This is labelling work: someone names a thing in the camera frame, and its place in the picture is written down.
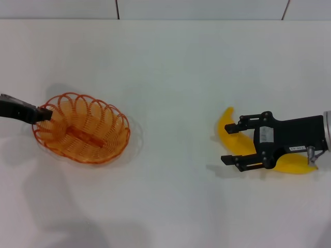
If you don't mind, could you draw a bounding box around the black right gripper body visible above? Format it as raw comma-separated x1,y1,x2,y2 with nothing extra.
253,111,328,170

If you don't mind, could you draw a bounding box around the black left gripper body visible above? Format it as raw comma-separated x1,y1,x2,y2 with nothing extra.
0,93,40,126

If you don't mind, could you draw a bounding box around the yellow banana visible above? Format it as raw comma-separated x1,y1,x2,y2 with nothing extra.
216,106,319,175

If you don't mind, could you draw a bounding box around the orange wire basket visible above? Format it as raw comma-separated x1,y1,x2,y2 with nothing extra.
31,91,131,164

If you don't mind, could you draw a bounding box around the thin right arm cable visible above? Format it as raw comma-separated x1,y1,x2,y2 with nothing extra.
312,149,327,163

